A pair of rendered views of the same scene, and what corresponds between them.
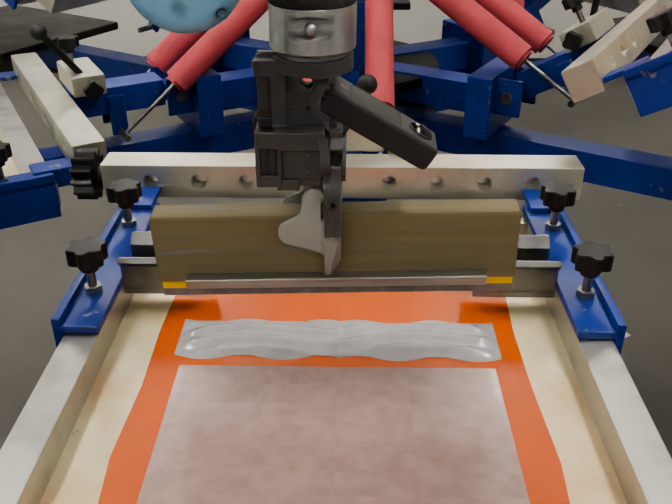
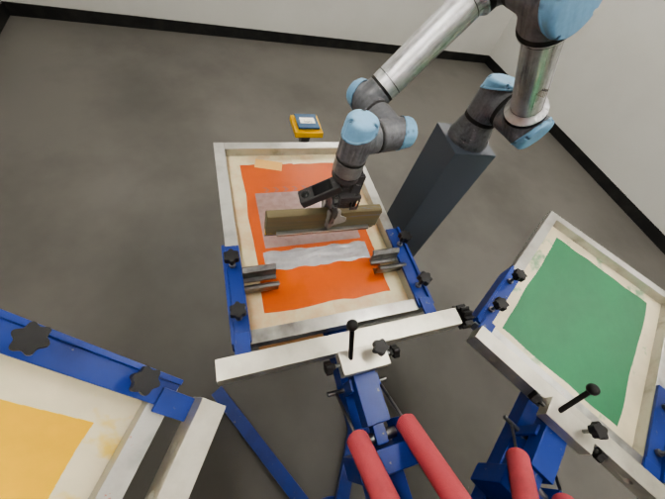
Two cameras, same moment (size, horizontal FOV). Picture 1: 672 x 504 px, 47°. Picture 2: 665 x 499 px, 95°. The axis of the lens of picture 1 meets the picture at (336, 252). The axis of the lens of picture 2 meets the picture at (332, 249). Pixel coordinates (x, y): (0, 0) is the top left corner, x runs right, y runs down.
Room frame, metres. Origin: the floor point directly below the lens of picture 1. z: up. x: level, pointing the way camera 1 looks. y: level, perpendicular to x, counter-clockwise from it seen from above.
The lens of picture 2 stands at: (1.19, -0.29, 1.81)
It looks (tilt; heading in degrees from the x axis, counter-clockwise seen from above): 55 degrees down; 146
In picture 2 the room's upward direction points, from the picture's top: 21 degrees clockwise
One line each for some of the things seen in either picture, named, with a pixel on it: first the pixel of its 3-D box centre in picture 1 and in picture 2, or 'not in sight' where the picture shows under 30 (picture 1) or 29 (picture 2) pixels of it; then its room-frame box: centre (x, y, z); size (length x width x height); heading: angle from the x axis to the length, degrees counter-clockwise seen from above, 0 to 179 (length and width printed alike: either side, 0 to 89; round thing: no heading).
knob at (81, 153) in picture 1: (97, 173); (458, 317); (1.02, 0.35, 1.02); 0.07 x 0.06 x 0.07; 179
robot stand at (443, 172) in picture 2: not in sight; (403, 232); (0.43, 0.62, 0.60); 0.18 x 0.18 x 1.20; 83
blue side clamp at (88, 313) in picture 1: (115, 273); (405, 267); (0.81, 0.27, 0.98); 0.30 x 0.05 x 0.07; 179
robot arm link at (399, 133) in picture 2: not in sight; (388, 130); (0.63, 0.12, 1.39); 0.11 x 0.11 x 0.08; 9
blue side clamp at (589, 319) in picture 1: (564, 277); (236, 294); (0.80, -0.28, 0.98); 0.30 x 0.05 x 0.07; 179
